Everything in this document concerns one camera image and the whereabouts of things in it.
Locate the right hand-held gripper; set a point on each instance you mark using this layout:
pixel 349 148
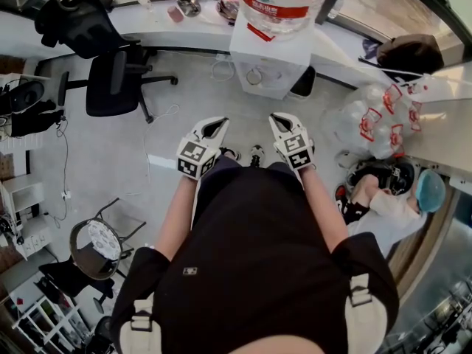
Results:
pixel 296 151

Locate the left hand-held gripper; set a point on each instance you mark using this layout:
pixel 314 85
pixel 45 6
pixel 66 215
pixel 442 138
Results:
pixel 195 159

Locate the white water dispenser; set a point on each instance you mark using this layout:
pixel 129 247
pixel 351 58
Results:
pixel 280 54

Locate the person's left forearm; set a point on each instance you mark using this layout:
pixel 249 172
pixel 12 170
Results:
pixel 177 219

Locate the person's right forearm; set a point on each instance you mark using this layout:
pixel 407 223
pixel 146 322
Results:
pixel 321 212

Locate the clear tube with pink contents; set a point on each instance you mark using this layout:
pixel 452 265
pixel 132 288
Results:
pixel 175 14

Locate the clear plastic tube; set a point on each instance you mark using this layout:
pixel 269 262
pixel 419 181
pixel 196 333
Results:
pixel 146 4

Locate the person's left shoe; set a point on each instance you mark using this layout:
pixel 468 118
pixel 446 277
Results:
pixel 230 154

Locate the person's shoe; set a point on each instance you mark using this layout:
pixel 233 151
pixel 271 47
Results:
pixel 230 154
pixel 257 155

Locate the person's dark shorts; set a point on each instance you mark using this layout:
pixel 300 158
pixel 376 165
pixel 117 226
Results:
pixel 228 164

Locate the person's right shoe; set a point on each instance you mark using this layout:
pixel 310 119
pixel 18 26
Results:
pixel 257 155

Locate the black and white trash bin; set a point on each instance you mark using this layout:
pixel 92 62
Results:
pixel 304 83

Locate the white power strip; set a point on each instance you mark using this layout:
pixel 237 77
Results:
pixel 223 56

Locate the bag of clear empty bottles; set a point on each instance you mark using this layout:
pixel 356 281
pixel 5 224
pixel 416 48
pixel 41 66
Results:
pixel 365 124

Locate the red paper label strip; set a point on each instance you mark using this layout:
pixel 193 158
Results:
pixel 260 31

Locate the black office chair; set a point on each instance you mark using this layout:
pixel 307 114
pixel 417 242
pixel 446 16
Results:
pixel 110 87

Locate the glass teapot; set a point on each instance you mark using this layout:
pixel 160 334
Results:
pixel 188 4

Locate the person's black shirt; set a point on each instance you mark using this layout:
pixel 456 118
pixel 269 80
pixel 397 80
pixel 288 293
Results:
pixel 254 271

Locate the round chair with patterned cushion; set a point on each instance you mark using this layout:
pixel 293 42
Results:
pixel 101 238

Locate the white plug adapter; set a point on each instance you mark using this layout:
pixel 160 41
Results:
pixel 65 195

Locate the pile of black bags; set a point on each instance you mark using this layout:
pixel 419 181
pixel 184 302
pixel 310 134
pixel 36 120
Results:
pixel 29 116

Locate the white shelf unit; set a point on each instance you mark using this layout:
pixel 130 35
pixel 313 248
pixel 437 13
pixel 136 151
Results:
pixel 22 190

